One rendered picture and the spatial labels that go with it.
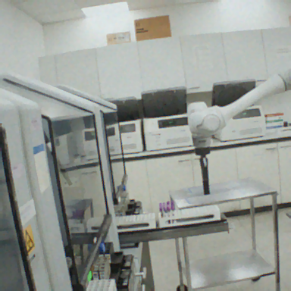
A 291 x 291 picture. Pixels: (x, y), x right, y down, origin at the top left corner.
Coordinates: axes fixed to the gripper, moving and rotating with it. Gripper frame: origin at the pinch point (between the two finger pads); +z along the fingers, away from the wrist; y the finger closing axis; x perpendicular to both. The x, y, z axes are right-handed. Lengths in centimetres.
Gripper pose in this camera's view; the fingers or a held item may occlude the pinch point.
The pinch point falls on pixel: (206, 187)
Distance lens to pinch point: 177.4
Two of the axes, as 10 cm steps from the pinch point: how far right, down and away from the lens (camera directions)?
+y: -0.3, 0.8, -10.0
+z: 1.3, 9.9, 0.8
